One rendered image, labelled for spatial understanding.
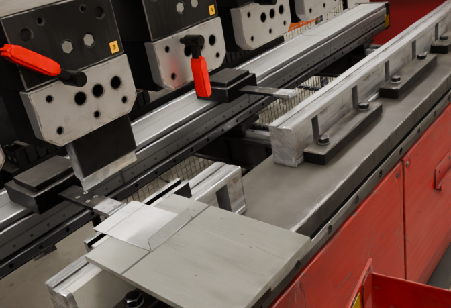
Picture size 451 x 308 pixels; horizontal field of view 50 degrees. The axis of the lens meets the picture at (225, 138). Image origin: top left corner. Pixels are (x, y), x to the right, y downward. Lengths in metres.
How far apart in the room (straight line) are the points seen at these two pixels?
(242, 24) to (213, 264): 0.42
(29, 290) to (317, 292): 1.72
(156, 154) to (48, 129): 0.52
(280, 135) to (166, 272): 0.51
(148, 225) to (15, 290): 1.85
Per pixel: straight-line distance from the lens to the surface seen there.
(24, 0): 0.61
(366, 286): 0.86
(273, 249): 0.65
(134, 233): 0.74
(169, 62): 0.73
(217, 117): 1.25
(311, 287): 1.01
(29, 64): 0.57
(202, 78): 0.74
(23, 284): 2.58
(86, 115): 0.65
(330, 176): 1.04
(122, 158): 0.75
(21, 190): 0.94
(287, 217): 0.92
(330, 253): 1.04
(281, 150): 1.08
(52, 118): 0.63
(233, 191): 0.92
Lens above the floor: 1.40
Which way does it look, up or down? 24 degrees down
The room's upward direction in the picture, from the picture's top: 11 degrees counter-clockwise
